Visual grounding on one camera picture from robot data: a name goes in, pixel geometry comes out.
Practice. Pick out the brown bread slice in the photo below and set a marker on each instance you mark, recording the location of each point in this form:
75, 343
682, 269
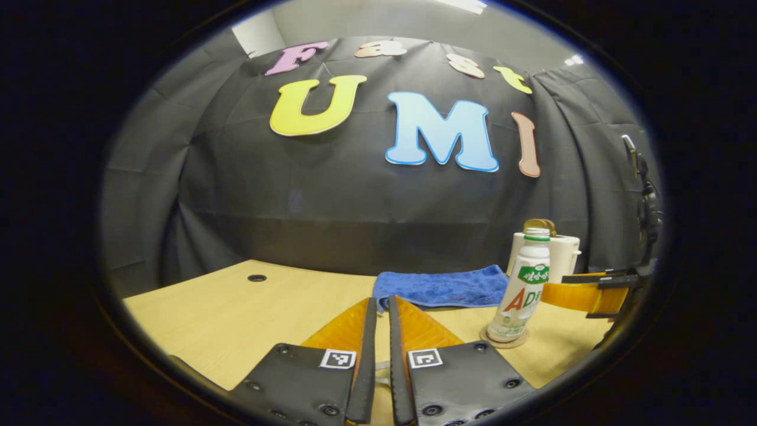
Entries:
553, 225

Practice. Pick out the round cork coaster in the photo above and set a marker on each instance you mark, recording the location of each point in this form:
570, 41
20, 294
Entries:
520, 342

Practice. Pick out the blue towel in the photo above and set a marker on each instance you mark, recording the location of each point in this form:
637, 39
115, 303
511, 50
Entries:
437, 287

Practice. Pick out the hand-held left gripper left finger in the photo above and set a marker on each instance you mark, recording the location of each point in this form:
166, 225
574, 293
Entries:
368, 367

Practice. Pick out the white green-label water bottle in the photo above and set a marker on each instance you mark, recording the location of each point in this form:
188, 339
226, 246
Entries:
523, 296

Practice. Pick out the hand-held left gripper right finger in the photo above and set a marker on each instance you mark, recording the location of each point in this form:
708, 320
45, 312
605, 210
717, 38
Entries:
397, 378

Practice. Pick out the white toaster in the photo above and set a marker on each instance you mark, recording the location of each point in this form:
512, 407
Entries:
565, 257

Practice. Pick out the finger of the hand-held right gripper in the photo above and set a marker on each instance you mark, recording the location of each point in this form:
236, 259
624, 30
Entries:
579, 296
615, 277

